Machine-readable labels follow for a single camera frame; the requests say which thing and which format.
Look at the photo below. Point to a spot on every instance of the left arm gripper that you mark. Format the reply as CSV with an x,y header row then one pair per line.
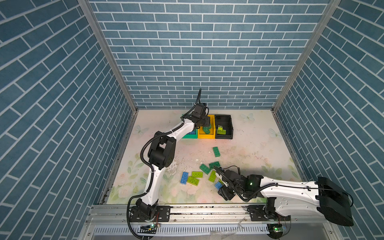
x,y
206,120

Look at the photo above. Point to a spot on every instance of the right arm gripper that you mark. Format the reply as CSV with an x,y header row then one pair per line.
x,y
223,193

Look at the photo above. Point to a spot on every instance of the dark green lego brick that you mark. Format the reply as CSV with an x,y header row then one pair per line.
x,y
214,164
216,152
207,130
205,169

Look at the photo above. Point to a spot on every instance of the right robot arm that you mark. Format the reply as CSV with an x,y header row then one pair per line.
x,y
322,197

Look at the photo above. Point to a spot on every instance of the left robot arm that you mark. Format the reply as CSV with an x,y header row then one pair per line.
x,y
159,152

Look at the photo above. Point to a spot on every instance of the yellow plastic bin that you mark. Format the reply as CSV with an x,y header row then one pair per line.
x,y
212,135

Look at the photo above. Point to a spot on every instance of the green plastic bin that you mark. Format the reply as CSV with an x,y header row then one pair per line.
x,y
187,136

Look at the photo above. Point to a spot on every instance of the black plastic bin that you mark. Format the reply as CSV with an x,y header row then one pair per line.
x,y
226,122

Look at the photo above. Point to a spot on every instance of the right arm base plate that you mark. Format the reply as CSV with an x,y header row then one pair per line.
x,y
259,213

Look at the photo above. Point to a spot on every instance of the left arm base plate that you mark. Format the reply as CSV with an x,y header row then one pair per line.
x,y
153,214

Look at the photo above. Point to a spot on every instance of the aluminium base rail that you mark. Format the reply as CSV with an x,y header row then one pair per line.
x,y
204,221

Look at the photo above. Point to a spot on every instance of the aluminium corner post left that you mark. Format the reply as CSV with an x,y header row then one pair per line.
x,y
92,20

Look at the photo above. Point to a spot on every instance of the aluminium corner post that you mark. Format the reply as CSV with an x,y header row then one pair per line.
x,y
92,20
318,30

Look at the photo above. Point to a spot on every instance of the aluminium corner post right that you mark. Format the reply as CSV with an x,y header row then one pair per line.
x,y
318,30

